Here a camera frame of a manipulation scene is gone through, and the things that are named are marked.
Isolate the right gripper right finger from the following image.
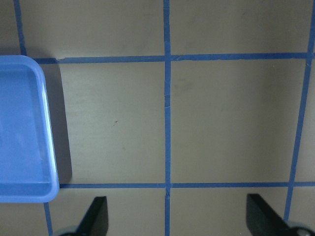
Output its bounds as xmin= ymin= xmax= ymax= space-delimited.
xmin=246 ymin=194 xmax=293 ymax=236

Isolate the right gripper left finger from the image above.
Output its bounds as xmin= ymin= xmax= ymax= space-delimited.
xmin=75 ymin=196 xmax=109 ymax=236

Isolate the blue plastic tray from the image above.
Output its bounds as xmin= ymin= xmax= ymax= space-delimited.
xmin=0 ymin=55 xmax=59 ymax=203

